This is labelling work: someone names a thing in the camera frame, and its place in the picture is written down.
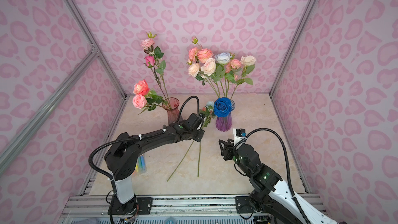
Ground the magenta rosebud stem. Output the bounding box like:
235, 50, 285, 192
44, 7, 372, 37
145, 55, 169, 100

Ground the large pink spray rose stem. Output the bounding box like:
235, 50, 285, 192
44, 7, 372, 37
187, 37, 214, 66

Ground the red glass vase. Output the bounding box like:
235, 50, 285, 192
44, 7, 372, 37
162, 97, 181, 124

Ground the small pink spray rose stem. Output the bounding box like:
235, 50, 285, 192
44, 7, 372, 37
139, 32, 170, 100

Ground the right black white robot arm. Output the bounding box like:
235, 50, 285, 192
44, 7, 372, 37
219, 139, 337, 224

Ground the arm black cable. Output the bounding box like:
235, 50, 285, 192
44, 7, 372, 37
233, 128, 312, 224
177, 95, 200, 122

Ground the single pink rose stem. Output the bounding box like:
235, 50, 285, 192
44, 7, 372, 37
132, 94, 165, 115

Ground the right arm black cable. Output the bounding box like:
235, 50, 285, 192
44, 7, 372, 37
233, 128, 312, 224

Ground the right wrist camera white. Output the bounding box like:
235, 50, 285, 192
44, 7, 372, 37
233, 128, 246, 146

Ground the pack of coloured markers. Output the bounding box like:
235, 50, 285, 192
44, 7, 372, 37
134, 155, 147, 175

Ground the salmon pink rose stem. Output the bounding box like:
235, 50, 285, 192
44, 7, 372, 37
133, 80, 157, 96

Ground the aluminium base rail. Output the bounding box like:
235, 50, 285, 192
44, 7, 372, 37
58, 192, 327, 224

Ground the purple blue glass vase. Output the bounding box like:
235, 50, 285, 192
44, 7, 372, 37
216, 100, 235, 132

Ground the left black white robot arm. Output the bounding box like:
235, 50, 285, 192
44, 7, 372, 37
104, 113, 204, 215

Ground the cream peach rose stem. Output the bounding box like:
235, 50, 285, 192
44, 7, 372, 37
188, 63, 209, 86

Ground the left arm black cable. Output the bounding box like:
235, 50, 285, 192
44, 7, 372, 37
177, 95, 200, 122

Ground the pale blue white rose stem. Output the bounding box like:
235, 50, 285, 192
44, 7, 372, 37
215, 52, 233, 97

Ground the diagonal aluminium frame bar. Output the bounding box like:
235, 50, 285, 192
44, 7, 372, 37
1, 48, 97, 175

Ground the large cream rose stem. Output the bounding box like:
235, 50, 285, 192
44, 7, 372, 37
199, 58, 221, 98

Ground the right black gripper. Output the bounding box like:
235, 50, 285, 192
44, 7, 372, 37
217, 139, 254, 177

